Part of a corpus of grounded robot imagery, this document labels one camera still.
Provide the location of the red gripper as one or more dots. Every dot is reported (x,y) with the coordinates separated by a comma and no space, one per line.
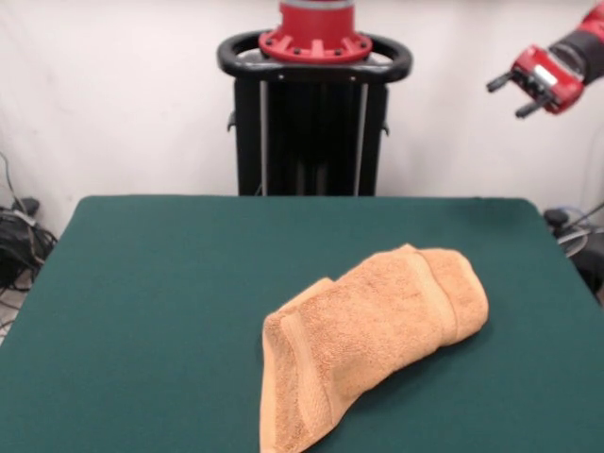
(552,82)

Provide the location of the tan terry towel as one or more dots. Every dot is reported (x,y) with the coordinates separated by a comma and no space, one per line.
(368,321)

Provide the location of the black floor object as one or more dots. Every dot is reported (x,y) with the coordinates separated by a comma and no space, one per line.
(592,269)

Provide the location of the dark green table cloth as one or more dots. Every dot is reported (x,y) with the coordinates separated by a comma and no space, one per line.
(141,307)

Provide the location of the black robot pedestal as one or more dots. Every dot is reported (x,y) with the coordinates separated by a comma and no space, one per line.
(321,132)

